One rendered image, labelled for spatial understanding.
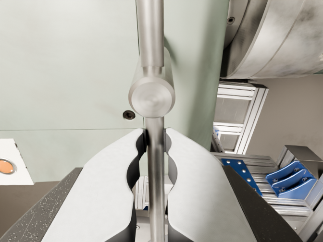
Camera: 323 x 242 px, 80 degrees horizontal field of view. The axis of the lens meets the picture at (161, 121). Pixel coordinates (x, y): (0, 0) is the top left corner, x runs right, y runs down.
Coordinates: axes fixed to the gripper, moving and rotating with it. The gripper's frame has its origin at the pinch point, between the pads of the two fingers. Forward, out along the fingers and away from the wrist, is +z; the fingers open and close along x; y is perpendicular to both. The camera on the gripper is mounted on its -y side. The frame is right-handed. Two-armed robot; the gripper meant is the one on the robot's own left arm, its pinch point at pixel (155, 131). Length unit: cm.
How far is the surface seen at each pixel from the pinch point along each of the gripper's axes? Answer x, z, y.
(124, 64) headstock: -3.2, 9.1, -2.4
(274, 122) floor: 96, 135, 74
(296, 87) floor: 106, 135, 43
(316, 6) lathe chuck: 15.9, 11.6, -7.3
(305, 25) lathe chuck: 15.9, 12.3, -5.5
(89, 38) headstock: -6.3, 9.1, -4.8
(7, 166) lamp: -19.5, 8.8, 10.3
